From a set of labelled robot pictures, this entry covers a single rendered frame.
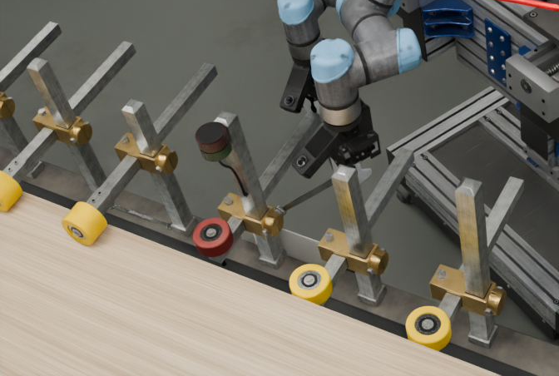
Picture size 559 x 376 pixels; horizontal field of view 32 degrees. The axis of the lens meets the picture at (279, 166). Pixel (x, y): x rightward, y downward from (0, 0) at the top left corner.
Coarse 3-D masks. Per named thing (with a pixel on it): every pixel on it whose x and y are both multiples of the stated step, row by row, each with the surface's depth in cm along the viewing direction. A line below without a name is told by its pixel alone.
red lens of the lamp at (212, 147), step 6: (222, 138) 183; (228, 138) 185; (198, 144) 184; (204, 144) 183; (210, 144) 182; (216, 144) 182; (222, 144) 183; (204, 150) 184; (210, 150) 183; (216, 150) 183
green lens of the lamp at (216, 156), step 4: (228, 144) 185; (224, 148) 184; (228, 148) 185; (204, 152) 185; (216, 152) 184; (220, 152) 184; (224, 152) 185; (228, 152) 186; (204, 156) 186; (208, 156) 185; (212, 156) 185; (216, 156) 185; (220, 156) 185; (224, 156) 185; (208, 160) 186; (212, 160) 185; (216, 160) 185; (220, 160) 185
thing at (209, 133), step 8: (200, 128) 185; (208, 128) 185; (216, 128) 184; (224, 128) 184; (200, 136) 184; (208, 136) 183; (216, 136) 183; (232, 144) 189; (232, 152) 191; (232, 168) 193; (240, 184) 197
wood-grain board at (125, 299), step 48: (0, 240) 213; (48, 240) 210; (96, 240) 207; (144, 240) 204; (0, 288) 204; (48, 288) 201; (96, 288) 199; (144, 288) 196; (192, 288) 194; (240, 288) 191; (0, 336) 195; (48, 336) 193; (96, 336) 190; (144, 336) 188; (192, 336) 186; (240, 336) 184; (288, 336) 181; (336, 336) 179; (384, 336) 177
